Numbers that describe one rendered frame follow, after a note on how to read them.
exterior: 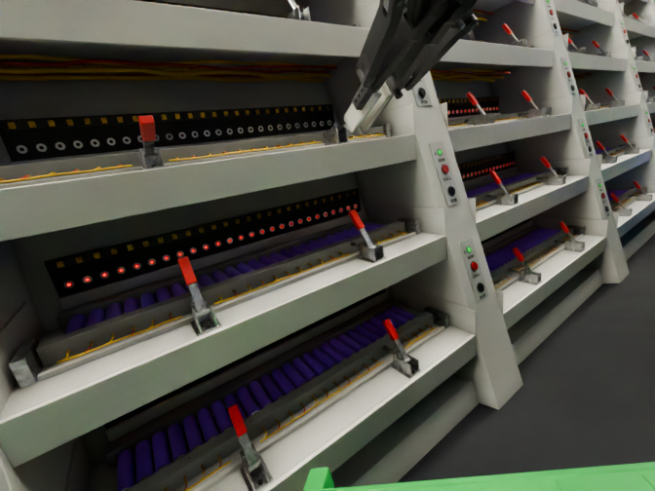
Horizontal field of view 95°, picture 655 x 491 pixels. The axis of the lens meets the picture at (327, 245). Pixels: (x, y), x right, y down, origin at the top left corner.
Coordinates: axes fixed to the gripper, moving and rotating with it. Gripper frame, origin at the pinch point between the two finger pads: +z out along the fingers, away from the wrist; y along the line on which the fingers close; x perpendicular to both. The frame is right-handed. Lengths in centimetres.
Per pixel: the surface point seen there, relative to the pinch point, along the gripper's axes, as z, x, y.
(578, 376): 14, -52, 36
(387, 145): 7.2, -0.9, 9.2
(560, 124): 5, 2, 79
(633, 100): 1, 11, 156
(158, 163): 10.6, 0.9, -25.4
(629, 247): 20, -41, 119
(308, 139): 10.8, 3.8, -2.9
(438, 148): 6.8, -2.4, 21.3
